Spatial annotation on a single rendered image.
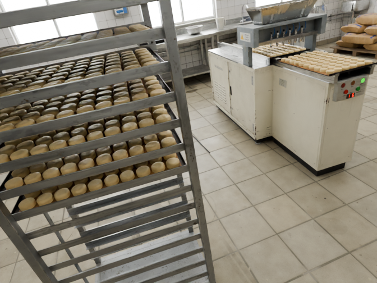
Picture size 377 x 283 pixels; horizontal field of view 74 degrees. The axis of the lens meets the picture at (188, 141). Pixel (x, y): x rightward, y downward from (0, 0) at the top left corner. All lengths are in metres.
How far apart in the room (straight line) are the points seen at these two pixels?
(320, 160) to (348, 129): 0.32
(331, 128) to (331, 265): 0.97
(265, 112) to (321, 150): 0.70
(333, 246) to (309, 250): 0.15
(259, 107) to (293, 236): 1.25
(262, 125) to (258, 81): 0.47
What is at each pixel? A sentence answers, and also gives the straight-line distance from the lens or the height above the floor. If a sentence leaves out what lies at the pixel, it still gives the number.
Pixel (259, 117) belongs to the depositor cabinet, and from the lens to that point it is 2.63.
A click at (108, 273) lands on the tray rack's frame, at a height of 0.15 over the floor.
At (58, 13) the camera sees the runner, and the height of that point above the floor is 1.49.
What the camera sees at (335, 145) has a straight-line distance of 2.32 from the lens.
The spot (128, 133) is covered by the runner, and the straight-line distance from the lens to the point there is 0.80.
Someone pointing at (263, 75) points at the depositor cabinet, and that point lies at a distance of 2.50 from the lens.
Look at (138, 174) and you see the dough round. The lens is 0.92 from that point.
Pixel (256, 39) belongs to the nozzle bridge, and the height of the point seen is 1.09.
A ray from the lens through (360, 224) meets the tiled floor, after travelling 2.12.
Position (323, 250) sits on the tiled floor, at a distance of 1.91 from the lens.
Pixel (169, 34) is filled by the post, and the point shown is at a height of 1.41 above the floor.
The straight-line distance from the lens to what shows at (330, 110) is 2.11.
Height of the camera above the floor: 1.48
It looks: 29 degrees down
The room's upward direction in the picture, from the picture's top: 10 degrees counter-clockwise
